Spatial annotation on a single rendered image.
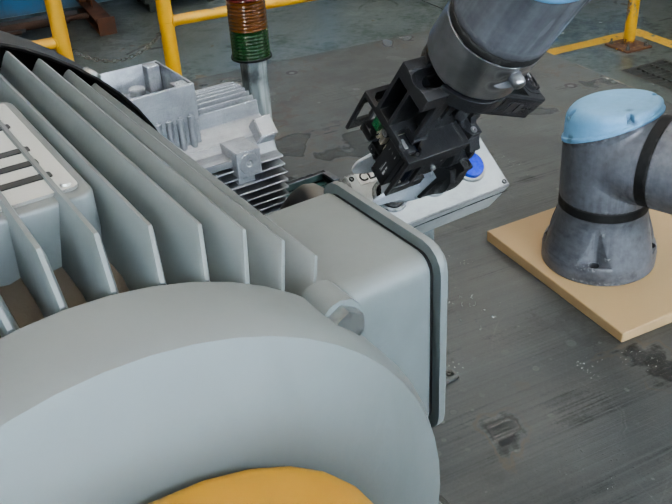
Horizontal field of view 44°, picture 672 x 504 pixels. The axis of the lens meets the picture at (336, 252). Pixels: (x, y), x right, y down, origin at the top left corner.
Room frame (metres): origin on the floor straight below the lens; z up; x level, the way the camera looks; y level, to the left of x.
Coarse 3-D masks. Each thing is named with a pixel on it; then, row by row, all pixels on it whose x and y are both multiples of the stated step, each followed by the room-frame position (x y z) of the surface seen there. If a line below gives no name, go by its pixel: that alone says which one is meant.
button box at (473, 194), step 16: (480, 144) 0.79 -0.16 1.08; (352, 176) 0.72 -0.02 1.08; (368, 176) 0.73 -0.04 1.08; (480, 176) 0.76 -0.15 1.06; (496, 176) 0.77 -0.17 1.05; (368, 192) 0.71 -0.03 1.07; (448, 192) 0.73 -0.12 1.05; (464, 192) 0.74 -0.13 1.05; (480, 192) 0.74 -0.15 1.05; (496, 192) 0.76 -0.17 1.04; (384, 208) 0.70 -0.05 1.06; (400, 208) 0.70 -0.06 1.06; (416, 208) 0.71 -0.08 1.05; (432, 208) 0.71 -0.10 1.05; (448, 208) 0.72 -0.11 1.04; (464, 208) 0.74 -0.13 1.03; (480, 208) 0.77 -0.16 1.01; (416, 224) 0.70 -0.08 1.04; (432, 224) 0.73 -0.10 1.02
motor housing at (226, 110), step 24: (216, 96) 0.90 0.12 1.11; (240, 96) 0.90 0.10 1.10; (216, 120) 0.87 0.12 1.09; (240, 120) 0.88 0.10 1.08; (216, 144) 0.84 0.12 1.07; (264, 144) 0.86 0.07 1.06; (216, 168) 0.81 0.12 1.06; (264, 168) 0.84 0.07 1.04; (240, 192) 0.82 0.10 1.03; (264, 192) 0.83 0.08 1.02; (288, 192) 0.85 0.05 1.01
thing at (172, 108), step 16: (144, 64) 0.91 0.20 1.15; (160, 64) 0.91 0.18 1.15; (112, 80) 0.89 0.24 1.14; (128, 80) 0.90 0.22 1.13; (144, 80) 0.91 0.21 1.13; (160, 80) 0.91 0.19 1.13; (176, 80) 0.87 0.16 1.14; (128, 96) 0.86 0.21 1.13; (144, 96) 0.81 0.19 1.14; (160, 96) 0.82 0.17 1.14; (176, 96) 0.83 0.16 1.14; (192, 96) 0.84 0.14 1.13; (144, 112) 0.81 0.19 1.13; (160, 112) 0.82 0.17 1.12; (176, 112) 0.83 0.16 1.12; (192, 112) 0.84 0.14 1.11; (160, 128) 0.82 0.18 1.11; (176, 128) 0.83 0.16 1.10; (192, 128) 0.83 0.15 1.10; (176, 144) 0.83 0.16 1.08; (192, 144) 0.83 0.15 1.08
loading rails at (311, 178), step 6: (312, 174) 1.05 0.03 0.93; (318, 174) 1.05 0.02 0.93; (324, 174) 1.04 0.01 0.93; (330, 174) 1.04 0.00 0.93; (294, 180) 1.03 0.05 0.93; (300, 180) 1.03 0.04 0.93; (306, 180) 1.04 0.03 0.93; (312, 180) 1.04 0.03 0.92; (318, 180) 1.05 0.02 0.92; (324, 180) 1.05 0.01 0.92; (330, 180) 1.03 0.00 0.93; (336, 180) 1.03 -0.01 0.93; (294, 186) 1.03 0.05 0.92; (324, 186) 1.03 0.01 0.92
